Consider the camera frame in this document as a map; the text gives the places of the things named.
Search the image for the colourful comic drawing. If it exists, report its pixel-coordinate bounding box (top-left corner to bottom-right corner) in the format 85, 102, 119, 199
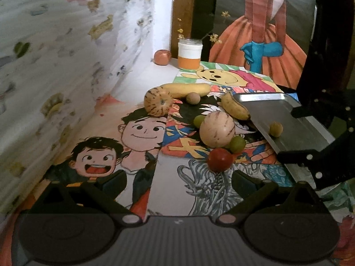
159, 89, 280, 169

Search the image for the metal tray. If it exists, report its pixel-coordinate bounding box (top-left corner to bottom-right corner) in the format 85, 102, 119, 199
231, 93, 337, 186

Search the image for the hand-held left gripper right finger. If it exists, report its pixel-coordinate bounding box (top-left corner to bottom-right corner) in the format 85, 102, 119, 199
216, 171, 332, 226

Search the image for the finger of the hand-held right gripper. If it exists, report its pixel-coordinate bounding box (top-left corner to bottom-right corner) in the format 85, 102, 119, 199
291, 87, 355, 139
277, 131, 355, 192

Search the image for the grey sketch drawing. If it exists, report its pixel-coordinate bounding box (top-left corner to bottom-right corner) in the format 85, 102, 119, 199
147, 155, 294, 217

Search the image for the dark striped pepino melon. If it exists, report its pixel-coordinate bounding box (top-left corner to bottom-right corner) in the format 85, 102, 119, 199
144, 86, 175, 117

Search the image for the wall poster with orange dress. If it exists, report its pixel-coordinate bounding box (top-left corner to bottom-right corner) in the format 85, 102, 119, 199
208, 0, 319, 89

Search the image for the bear cartoon drawing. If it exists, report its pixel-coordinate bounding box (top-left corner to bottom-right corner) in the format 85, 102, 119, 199
172, 61, 286, 97

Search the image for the white and orange jar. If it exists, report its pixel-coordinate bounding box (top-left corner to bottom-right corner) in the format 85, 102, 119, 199
177, 38, 203, 70

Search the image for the red cherry tomato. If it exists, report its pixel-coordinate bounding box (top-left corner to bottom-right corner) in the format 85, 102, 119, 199
207, 148, 233, 172

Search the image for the pale striped pepino melon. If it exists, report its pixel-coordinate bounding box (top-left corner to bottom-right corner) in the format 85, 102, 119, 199
200, 111, 236, 148

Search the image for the cartoon boys drawing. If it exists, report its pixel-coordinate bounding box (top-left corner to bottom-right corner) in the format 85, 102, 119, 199
41, 94, 170, 217

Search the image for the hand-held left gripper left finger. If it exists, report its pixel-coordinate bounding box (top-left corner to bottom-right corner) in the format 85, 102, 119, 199
25, 170, 142, 227

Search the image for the short yellow banana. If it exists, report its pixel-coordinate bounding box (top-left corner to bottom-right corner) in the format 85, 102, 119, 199
221, 92, 251, 121

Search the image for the brown wooden post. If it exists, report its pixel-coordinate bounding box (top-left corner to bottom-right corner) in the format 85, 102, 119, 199
170, 0, 196, 59

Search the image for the printed white cloth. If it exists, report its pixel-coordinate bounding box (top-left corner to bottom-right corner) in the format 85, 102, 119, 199
0, 0, 156, 217

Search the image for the long yellow banana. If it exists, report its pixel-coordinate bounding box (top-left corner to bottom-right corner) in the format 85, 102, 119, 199
161, 82, 213, 99

